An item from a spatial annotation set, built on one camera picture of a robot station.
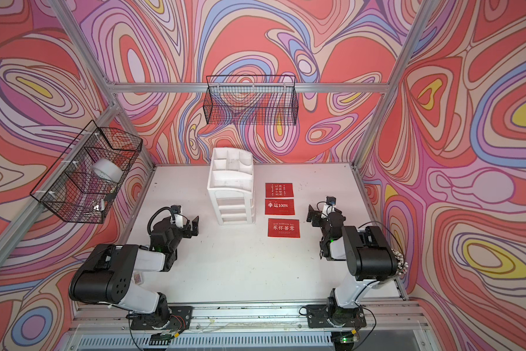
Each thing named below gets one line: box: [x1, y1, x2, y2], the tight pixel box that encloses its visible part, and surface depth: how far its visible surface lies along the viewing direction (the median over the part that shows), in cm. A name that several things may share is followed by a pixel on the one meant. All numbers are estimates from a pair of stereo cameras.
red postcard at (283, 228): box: [267, 217, 301, 238], surface depth 98 cm
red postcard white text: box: [265, 182, 294, 199], surface depth 111 cm
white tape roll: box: [91, 158, 124, 183], surface depth 76 cm
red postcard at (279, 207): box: [264, 198, 296, 215], surface depth 104 cm
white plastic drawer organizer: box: [207, 147, 256, 226], surface depth 89 cm
